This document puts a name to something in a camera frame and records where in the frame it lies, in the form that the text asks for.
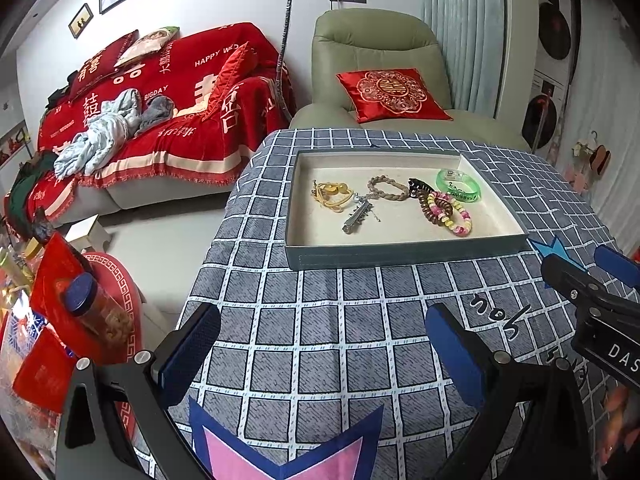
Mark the small silver earrings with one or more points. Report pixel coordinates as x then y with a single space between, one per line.
359 199

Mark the blue lidded snack jar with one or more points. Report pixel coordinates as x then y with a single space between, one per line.
95 310

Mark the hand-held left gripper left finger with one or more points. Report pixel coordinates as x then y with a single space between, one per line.
192 345

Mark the light blue clothes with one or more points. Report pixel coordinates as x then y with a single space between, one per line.
100 140

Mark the white dryer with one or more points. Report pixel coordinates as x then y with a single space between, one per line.
555 35

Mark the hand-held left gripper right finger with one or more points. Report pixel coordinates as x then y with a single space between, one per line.
452 355

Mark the white washing machine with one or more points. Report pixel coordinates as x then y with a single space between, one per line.
532 125

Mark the teal curtain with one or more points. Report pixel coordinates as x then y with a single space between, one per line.
465 35

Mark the grey checked tablecloth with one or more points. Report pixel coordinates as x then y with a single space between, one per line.
325 320

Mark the round red table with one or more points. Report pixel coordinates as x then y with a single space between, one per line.
125 290

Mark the red printed pillow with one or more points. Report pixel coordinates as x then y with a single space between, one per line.
100 67

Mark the red tasselled cushion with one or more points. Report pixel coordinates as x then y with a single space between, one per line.
230 80

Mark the pink slipper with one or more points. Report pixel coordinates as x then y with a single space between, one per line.
575 180

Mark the grey garment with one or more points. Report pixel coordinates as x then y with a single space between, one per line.
155 112

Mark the black slipper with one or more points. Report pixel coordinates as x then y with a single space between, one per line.
600 157

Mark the small white stool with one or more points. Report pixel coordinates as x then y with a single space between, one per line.
87 232

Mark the silver star hair clip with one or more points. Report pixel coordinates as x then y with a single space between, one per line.
357 217

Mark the red packet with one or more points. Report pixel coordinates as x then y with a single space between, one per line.
47 370

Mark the gold hair clip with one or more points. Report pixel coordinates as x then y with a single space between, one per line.
332 192

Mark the green cloth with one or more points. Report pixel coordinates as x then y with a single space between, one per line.
27 185

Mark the black phone holder stand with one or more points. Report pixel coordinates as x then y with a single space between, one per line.
286 35

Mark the grey jewelry tray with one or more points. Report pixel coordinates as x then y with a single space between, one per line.
400 240

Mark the slipper rack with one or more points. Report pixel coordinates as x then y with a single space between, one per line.
592 160

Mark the photo print pillow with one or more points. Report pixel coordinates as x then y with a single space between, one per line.
147 45

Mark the black cloth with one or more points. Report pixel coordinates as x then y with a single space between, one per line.
57 97

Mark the green armchair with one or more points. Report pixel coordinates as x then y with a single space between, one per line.
375 35

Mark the small black photo frame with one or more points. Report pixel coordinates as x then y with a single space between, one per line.
81 20

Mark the red embroidered cushion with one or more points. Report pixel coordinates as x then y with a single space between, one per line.
392 95

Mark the black hair claw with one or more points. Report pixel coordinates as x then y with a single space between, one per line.
417 186

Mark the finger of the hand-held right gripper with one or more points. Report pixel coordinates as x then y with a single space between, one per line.
615 260
565 270

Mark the red printed sofa throw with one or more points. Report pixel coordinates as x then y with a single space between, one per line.
200 60

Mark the grey sofa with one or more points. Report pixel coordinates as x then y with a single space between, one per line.
130 197

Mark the green translucent bangle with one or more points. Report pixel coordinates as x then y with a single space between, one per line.
472 192

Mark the white sheer curtain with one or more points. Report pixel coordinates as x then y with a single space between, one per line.
610 85

